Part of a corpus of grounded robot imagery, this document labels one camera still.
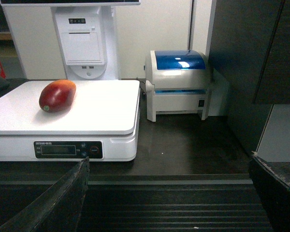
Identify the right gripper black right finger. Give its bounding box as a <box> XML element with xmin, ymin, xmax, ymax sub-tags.
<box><xmin>248</xmin><ymin>152</ymin><xmax>290</xmax><ymax>232</ymax></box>

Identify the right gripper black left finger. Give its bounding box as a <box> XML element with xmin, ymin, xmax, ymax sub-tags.
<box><xmin>0</xmin><ymin>157</ymin><xmax>90</xmax><ymax>232</ymax></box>

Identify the dark red mango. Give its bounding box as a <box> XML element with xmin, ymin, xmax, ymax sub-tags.
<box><xmin>39</xmin><ymin>79</ymin><xmax>76</xmax><ymax>113</ymax></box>

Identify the black slatted checkout counter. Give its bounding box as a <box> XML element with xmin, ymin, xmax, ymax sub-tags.
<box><xmin>0</xmin><ymin>79</ymin><xmax>272</xmax><ymax>232</ymax></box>

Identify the white checkout scale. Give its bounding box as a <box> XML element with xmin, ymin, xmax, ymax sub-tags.
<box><xmin>0</xmin><ymin>80</ymin><xmax>140</xmax><ymax>161</ymax></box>

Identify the white blue label printer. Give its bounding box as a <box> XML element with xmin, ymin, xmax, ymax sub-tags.
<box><xmin>144</xmin><ymin>50</ymin><xmax>212</xmax><ymax>122</ymax></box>

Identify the white POS terminal stand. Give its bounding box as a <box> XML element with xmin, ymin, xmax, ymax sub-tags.
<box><xmin>0</xmin><ymin>0</ymin><xmax>140</xmax><ymax>80</ymax></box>

